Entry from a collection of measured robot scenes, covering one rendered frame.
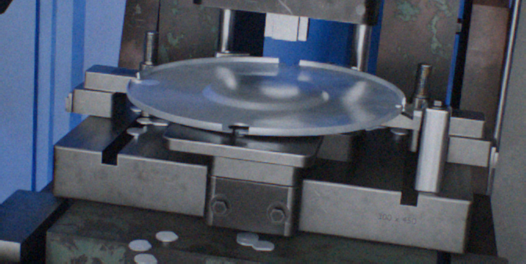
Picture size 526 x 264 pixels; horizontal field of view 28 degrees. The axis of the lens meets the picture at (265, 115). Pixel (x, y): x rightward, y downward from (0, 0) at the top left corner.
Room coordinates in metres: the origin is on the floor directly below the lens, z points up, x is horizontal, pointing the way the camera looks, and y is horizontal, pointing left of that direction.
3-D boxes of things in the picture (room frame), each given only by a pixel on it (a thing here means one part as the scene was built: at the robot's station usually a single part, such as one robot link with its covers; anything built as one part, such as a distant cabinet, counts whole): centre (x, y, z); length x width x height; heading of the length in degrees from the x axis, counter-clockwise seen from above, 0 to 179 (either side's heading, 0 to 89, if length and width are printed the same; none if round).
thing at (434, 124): (1.03, -0.17, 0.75); 0.03 x 0.03 x 0.10; 82
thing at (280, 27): (1.17, -0.02, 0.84); 0.05 x 0.03 x 0.04; 82
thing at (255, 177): (1.01, 0.01, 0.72); 0.25 x 0.14 x 0.14; 172
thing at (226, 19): (1.26, 0.06, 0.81); 0.02 x 0.02 x 0.14; 82
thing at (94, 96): (1.21, 0.15, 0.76); 0.17 x 0.06 x 0.10; 82
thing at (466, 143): (1.16, -0.18, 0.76); 0.17 x 0.06 x 0.10; 82
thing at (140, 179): (1.18, -0.02, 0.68); 0.45 x 0.30 x 0.06; 82
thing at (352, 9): (1.19, -0.02, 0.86); 0.20 x 0.16 x 0.05; 82
